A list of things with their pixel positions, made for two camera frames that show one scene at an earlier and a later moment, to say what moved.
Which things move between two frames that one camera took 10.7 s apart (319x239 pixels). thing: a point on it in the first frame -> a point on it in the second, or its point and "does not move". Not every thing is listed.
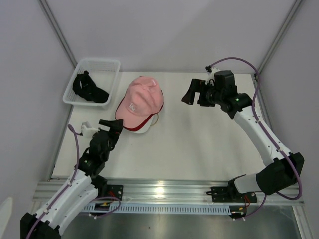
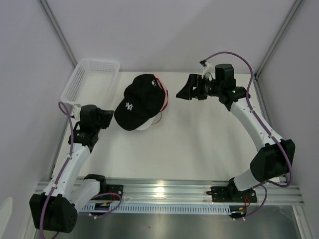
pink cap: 143,98 -> 166,100
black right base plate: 230,194 does not move
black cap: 84,85 -> 143,98
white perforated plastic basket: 94,83 does not move
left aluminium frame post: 59,32 does not move
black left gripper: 115,128 -> 106,114
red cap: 146,123 -> 166,96
